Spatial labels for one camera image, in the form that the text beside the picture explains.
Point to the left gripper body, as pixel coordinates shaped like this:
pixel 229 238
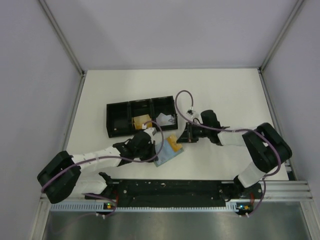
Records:
pixel 147 152

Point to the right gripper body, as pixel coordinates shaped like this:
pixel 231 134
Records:
pixel 195 131

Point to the green card holder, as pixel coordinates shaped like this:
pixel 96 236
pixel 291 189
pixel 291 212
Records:
pixel 166 154

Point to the black three-compartment tray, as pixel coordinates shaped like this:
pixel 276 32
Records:
pixel 119 116

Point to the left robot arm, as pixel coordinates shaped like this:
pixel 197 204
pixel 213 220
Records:
pixel 68 174

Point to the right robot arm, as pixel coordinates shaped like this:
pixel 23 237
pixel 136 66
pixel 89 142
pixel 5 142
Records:
pixel 267 148

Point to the gold credit cards stack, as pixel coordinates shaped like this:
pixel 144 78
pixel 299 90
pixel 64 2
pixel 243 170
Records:
pixel 142 122

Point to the white credit cards stack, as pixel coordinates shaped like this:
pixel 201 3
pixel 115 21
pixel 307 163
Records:
pixel 165 120

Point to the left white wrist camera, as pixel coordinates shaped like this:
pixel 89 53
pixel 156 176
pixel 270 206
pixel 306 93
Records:
pixel 149 130

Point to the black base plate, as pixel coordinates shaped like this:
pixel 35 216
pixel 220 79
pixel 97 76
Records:
pixel 129 193

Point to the aluminium frame rail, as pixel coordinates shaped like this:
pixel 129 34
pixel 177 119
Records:
pixel 268 190

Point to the white slotted cable duct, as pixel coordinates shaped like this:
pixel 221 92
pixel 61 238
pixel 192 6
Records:
pixel 102 207

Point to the left aluminium corner post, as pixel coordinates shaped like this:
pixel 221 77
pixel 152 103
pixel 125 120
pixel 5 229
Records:
pixel 60 36

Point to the aluminium corner post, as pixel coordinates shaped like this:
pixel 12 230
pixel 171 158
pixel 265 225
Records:
pixel 294 13
pixel 60 36

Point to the right aluminium corner post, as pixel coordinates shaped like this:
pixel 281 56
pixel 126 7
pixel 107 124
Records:
pixel 294 13

